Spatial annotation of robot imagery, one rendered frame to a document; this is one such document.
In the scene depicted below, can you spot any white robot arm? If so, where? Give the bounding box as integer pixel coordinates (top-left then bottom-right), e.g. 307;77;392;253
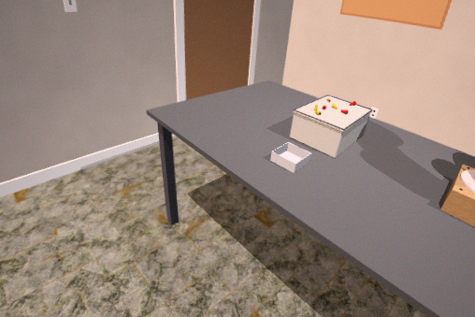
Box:
460;170;475;194

